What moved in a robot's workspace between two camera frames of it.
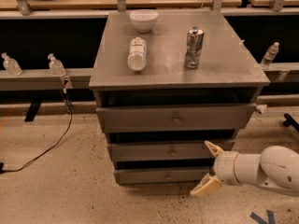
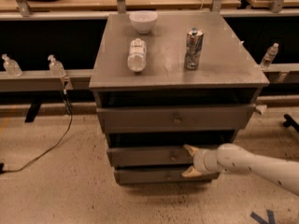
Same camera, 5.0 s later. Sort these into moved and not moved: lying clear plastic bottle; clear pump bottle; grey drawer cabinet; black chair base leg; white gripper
Moved: white gripper
Not moved: grey drawer cabinet; clear pump bottle; black chair base leg; lying clear plastic bottle
